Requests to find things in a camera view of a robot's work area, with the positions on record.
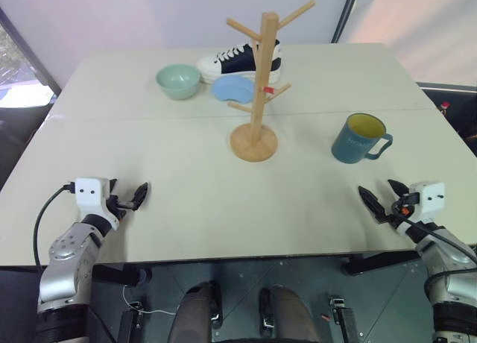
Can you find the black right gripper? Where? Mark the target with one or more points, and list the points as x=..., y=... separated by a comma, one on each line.
x=405, y=209

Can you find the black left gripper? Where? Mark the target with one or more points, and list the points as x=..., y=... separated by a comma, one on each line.
x=118, y=205

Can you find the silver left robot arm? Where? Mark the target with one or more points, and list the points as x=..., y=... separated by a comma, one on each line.
x=67, y=261

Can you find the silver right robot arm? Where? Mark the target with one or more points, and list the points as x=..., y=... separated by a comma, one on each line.
x=447, y=261

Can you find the wooden mug tree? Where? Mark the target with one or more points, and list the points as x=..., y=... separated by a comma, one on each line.
x=261, y=97

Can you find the blue mug with yellow inside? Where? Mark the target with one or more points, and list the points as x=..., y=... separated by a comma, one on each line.
x=352, y=145

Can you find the black table support bar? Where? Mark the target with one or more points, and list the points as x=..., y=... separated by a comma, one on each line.
x=380, y=264

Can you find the small red background object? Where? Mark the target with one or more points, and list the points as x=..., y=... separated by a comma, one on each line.
x=444, y=105

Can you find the mint green bowl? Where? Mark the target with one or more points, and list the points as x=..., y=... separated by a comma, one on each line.
x=178, y=82

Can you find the dark brown rounded shape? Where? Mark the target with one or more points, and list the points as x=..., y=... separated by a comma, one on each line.
x=292, y=315
x=194, y=315

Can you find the light blue plate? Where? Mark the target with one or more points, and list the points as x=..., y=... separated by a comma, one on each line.
x=233, y=89

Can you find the red tape marker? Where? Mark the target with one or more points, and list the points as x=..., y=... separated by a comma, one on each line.
x=268, y=90

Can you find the black and white sneaker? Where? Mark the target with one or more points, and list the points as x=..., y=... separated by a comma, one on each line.
x=238, y=63

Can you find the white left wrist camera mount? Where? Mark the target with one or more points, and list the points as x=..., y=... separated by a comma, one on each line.
x=89, y=195

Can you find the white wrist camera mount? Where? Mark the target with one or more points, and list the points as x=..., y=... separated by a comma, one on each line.
x=89, y=195
x=428, y=199

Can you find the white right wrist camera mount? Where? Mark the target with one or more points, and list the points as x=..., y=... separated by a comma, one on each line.
x=428, y=199

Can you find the black floor bracket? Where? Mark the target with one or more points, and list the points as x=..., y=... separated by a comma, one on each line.
x=215, y=305
x=344, y=320
x=265, y=311
x=130, y=322

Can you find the dark window frame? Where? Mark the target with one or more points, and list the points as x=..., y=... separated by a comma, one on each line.
x=33, y=56

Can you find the black background post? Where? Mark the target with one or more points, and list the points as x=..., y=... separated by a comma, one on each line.
x=344, y=15

